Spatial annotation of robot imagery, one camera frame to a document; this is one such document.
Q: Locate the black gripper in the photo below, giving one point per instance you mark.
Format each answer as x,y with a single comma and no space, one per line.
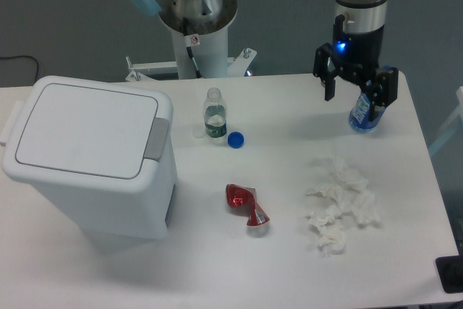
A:
355,57

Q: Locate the white trash can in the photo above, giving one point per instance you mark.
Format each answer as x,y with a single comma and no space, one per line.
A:
100,152

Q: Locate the blue plastic bottle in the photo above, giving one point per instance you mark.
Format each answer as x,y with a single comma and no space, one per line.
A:
358,117

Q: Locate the crumpled white tissue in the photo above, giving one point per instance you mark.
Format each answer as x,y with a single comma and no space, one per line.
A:
347,195

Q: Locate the blue bottle cap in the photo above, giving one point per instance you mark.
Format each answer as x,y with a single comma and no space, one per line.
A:
235,139

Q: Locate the clear green-label bottle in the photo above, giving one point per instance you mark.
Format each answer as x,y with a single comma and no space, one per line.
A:
214,116

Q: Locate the white bottle cap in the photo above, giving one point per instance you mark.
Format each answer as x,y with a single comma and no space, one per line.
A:
198,133

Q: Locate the black device at edge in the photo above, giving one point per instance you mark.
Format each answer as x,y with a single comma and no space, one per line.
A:
450,273

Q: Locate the white frame at right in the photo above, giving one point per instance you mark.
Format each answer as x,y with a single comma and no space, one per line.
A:
449,128

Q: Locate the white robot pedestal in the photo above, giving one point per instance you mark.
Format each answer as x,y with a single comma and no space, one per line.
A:
200,36

